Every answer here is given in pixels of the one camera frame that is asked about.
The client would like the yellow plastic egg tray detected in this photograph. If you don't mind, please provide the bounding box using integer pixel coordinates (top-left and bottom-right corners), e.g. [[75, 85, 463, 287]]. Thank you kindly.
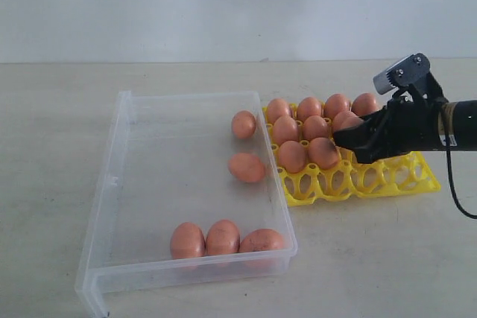
[[262, 104, 442, 207]]

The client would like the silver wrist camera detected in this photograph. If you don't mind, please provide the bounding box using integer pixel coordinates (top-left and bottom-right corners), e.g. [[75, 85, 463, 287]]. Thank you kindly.
[[373, 53, 430, 95]]

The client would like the clear plastic storage box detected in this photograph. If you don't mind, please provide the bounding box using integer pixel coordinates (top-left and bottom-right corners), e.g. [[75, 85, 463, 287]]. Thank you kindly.
[[75, 91, 297, 317]]

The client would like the brown egg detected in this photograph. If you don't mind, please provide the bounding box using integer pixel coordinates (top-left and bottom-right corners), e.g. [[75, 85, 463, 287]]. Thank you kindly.
[[277, 141, 307, 174], [351, 92, 381, 117], [170, 222, 205, 259], [297, 97, 323, 122], [206, 219, 240, 255], [228, 153, 266, 183], [323, 93, 351, 119], [308, 137, 340, 170], [339, 116, 364, 130], [238, 228, 285, 253], [271, 115, 300, 146], [302, 115, 329, 141], [265, 98, 292, 124], [231, 110, 256, 139], [332, 110, 356, 132]]

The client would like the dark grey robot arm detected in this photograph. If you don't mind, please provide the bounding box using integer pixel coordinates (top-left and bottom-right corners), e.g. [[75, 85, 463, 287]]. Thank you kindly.
[[333, 96, 476, 164]]

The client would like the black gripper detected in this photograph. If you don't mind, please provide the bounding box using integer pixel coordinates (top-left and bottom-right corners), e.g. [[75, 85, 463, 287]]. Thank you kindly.
[[333, 96, 444, 164]]

